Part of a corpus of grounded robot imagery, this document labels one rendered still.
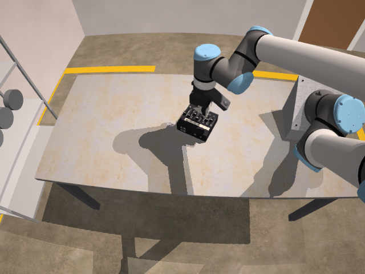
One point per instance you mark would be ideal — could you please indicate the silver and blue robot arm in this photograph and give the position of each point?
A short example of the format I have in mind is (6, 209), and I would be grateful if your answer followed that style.
(328, 113)

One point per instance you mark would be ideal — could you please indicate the black lighting desk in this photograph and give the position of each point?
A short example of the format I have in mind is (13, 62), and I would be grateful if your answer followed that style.
(193, 123)

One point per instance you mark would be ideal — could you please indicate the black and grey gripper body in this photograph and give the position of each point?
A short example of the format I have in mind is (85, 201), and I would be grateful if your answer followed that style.
(198, 97)

